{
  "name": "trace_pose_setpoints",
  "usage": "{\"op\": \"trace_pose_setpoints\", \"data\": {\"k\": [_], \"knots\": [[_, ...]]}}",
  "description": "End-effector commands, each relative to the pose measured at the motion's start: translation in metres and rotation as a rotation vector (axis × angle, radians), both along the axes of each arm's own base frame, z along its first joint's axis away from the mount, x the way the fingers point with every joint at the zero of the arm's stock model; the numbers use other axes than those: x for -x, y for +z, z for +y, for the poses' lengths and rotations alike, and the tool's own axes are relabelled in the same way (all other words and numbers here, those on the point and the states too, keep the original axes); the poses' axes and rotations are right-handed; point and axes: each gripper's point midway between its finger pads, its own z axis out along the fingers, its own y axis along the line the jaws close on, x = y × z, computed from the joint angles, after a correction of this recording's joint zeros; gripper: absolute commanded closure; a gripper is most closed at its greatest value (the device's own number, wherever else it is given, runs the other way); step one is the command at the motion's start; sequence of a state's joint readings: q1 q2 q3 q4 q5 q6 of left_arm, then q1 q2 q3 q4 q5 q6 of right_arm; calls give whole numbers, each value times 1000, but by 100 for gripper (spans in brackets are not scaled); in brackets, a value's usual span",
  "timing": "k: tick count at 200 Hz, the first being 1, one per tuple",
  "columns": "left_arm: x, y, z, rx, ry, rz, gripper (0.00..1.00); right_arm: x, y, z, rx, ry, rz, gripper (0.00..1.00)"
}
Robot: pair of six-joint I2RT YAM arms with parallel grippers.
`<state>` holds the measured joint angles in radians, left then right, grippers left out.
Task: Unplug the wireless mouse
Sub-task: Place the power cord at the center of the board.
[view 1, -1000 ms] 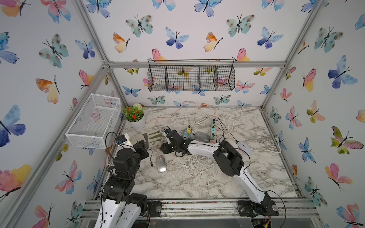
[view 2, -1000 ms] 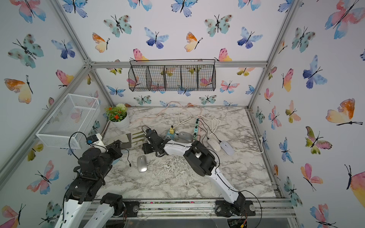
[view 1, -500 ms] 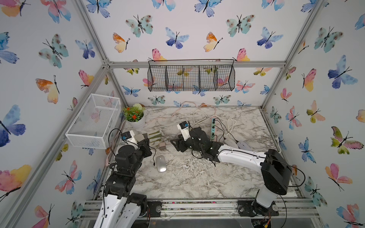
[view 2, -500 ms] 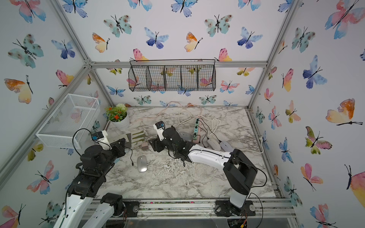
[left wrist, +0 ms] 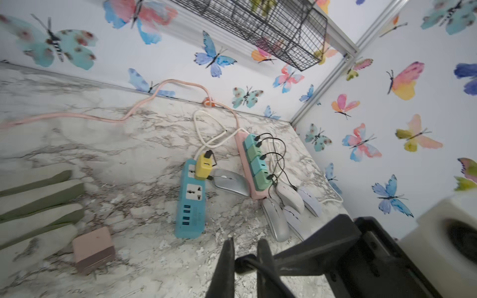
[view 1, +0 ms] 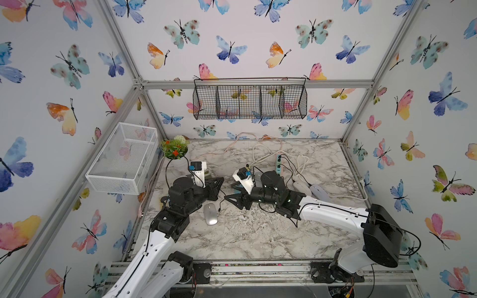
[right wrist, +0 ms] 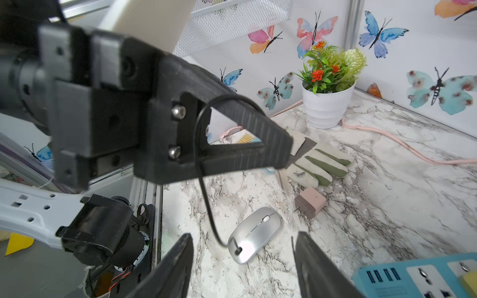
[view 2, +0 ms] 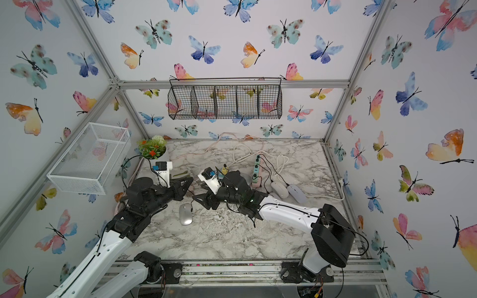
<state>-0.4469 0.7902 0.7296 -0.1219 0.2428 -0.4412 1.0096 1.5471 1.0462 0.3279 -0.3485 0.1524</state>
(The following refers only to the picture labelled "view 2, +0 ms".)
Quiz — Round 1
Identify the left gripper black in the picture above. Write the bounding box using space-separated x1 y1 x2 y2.
143 176 193 218

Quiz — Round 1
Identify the silver mouse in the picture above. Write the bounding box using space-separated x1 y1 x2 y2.
179 203 193 226

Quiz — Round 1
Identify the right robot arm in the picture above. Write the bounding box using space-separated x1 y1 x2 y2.
193 168 357 284

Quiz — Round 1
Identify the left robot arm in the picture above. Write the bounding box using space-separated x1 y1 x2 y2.
50 177 193 298

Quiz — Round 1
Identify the white mouse back right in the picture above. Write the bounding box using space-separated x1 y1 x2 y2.
270 181 289 199

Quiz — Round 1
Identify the lavender mouse far right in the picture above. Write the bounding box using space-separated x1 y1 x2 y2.
287 185 308 204

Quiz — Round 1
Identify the pink power strip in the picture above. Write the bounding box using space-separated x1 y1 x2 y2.
252 155 262 188

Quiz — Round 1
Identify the potted plant white pot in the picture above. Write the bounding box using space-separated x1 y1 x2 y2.
137 135 166 160

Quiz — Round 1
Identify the white power cord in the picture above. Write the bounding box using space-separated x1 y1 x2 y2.
227 139 345 202

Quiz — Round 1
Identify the white mesh wall basket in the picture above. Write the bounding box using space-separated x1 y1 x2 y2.
47 122 131 195

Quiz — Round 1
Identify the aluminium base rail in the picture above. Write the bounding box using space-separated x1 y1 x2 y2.
141 259 387 288

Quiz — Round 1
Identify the black wire wall basket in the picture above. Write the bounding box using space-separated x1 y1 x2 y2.
166 77 283 120

